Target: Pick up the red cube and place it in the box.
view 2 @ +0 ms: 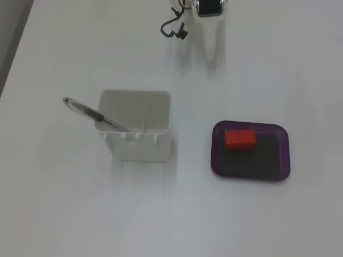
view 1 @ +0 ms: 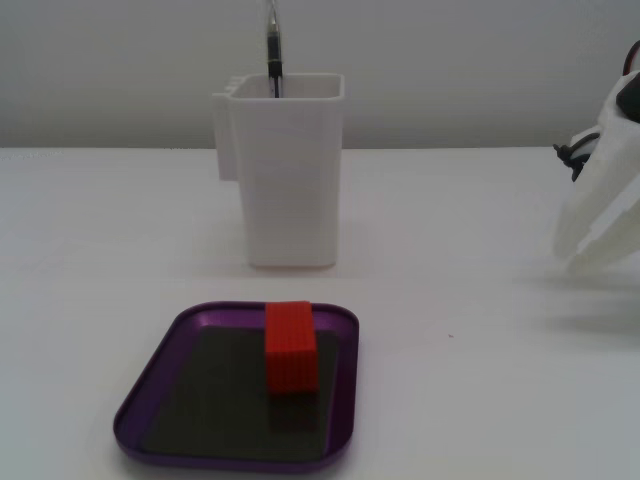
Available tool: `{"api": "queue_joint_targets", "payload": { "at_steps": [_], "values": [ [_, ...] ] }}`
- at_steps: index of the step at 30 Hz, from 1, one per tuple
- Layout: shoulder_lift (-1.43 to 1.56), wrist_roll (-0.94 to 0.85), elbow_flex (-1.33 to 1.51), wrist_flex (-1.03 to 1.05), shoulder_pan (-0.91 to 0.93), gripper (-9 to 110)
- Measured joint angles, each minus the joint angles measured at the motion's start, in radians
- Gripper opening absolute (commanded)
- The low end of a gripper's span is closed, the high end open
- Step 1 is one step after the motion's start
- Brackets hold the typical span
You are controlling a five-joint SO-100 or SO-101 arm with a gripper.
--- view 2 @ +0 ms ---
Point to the purple metal tray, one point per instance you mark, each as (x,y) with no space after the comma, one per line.
(254,166)

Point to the white fixed gripper finger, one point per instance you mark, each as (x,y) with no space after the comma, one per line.
(211,40)

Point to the red rectangular cube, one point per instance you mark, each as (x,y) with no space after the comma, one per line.
(239,139)

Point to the white plastic pen holder box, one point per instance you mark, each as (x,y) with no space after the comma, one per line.
(134,112)

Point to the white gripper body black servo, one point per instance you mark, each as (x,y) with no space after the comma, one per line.
(209,7)

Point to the black clear ballpoint pen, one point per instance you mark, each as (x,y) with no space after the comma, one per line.
(85,109)

